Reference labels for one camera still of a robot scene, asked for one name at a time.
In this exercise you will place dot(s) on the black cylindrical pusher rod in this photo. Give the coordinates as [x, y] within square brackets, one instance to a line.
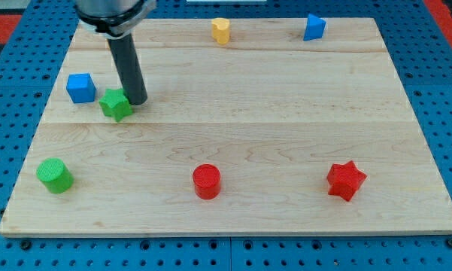
[128, 68]

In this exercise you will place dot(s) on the green star block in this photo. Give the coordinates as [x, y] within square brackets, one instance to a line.
[114, 104]

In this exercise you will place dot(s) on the blue cube block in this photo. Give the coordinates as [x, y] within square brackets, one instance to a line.
[81, 88]

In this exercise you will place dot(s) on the red star block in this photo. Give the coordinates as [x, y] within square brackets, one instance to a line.
[345, 180]

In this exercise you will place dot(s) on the yellow heart block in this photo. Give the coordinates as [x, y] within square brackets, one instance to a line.
[220, 30]

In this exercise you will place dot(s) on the green cylinder block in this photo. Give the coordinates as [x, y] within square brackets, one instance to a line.
[54, 175]

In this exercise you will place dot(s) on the light wooden board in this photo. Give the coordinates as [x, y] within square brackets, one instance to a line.
[272, 112]

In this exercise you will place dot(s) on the red cylinder block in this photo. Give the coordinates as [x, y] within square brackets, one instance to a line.
[207, 181]

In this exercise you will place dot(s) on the blue triangle block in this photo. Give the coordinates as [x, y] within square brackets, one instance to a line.
[314, 28]

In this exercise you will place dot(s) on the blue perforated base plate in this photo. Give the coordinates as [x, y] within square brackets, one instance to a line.
[29, 65]

